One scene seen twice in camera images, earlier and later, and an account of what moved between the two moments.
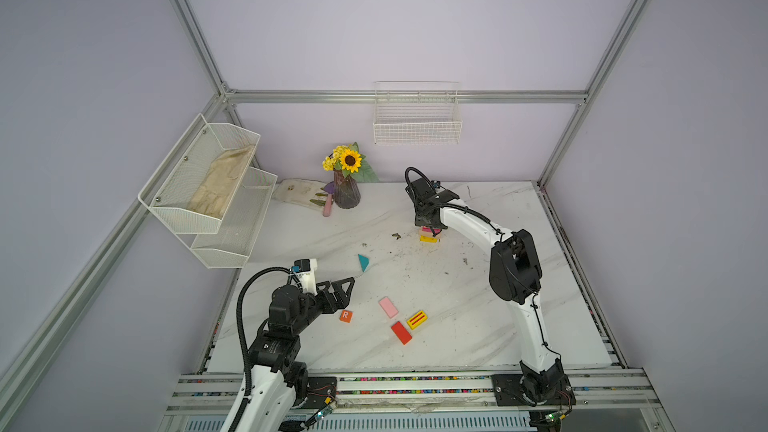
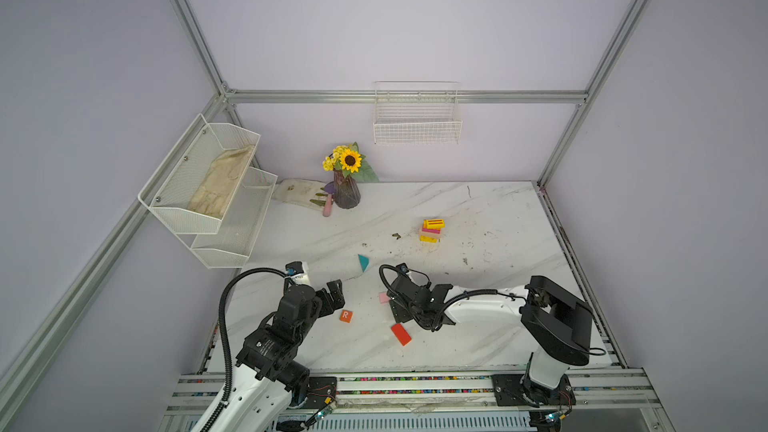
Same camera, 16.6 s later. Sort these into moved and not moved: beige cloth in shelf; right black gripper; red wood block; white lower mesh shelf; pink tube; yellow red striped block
Moved: yellow red striped block; right black gripper
Not moved: beige cloth in shelf; white lower mesh shelf; red wood block; pink tube
